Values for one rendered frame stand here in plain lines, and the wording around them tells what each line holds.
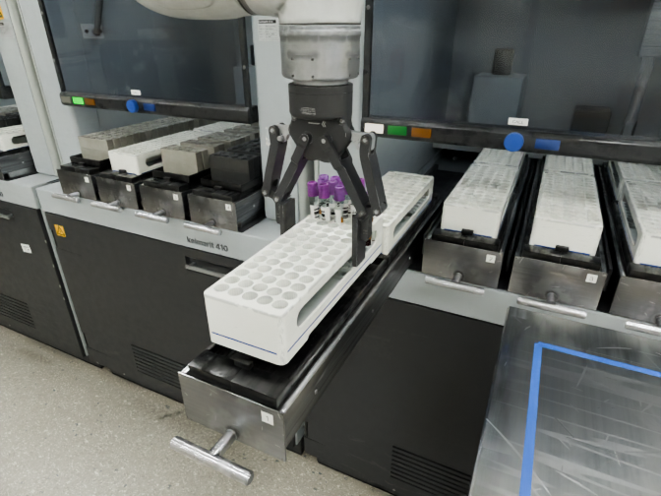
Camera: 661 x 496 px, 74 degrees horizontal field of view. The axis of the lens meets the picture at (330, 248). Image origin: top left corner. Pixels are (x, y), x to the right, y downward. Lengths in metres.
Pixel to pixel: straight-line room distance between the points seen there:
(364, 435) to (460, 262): 0.54
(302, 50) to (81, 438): 1.43
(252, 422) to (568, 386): 0.32
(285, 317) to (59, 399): 1.48
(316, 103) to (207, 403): 0.35
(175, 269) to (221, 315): 0.73
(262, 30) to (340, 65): 0.48
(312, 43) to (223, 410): 0.40
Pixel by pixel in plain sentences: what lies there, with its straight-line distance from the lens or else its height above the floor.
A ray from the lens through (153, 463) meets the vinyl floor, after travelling 1.54.
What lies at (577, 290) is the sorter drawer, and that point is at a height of 0.77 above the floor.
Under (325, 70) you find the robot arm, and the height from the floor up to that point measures 1.11.
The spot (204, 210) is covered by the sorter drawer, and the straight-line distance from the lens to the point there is 1.05.
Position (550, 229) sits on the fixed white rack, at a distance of 0.81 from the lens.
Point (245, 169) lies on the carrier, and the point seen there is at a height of 0.86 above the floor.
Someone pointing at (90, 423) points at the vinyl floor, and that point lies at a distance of 1.72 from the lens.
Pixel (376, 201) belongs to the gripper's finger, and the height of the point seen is 0.96.
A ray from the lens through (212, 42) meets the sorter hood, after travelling 1.03.
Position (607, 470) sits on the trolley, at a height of 0.82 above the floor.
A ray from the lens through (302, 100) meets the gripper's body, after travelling 0.52.
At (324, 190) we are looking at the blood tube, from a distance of 0.62.
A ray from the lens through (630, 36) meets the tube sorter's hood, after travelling 0.80.
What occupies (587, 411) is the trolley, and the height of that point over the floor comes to 0.82.
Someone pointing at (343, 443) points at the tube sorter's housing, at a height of 0.20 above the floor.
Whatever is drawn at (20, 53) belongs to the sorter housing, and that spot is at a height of 1.09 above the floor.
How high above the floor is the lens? 1.14
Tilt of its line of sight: 26 degrees down
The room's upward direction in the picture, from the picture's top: straight up
